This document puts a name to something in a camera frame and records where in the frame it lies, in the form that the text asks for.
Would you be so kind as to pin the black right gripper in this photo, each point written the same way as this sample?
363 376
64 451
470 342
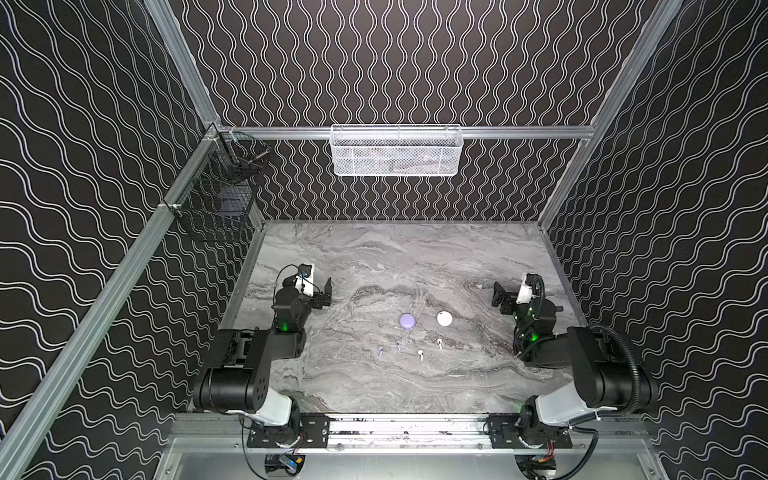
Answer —
505 294

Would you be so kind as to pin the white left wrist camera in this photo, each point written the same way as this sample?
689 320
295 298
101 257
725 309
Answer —
306 277

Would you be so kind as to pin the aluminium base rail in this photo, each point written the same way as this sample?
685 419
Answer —
367 433

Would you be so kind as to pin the black wire basket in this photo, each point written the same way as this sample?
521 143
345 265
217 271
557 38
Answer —
216 206

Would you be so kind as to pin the white earbud charging case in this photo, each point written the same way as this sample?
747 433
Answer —
444 318

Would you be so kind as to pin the white wire mesh basket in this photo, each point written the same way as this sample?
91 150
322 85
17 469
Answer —
388 150

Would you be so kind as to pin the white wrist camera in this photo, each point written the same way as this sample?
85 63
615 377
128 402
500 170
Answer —
526 289
306 277

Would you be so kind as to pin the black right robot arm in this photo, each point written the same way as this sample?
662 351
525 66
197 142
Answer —
608 376

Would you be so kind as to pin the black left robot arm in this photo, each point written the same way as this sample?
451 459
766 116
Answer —
235 377

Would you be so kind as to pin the purple earbud charging case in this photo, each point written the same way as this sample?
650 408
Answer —
407 321

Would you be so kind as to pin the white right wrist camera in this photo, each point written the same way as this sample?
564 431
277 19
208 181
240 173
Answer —
526 289

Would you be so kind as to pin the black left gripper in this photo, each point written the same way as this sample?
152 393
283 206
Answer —
320 294

